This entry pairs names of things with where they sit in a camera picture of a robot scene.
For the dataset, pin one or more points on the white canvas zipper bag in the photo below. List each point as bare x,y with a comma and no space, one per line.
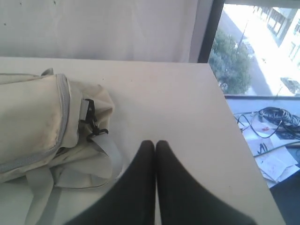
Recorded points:
49,120

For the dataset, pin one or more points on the white papers on floor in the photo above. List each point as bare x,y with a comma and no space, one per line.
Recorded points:
277,155

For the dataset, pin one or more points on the dark window frame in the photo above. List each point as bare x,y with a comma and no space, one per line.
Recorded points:
253,47

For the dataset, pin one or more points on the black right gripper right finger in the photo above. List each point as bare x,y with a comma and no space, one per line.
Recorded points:
184,201

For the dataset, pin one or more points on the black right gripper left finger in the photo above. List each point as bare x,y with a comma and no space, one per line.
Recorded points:
131,200

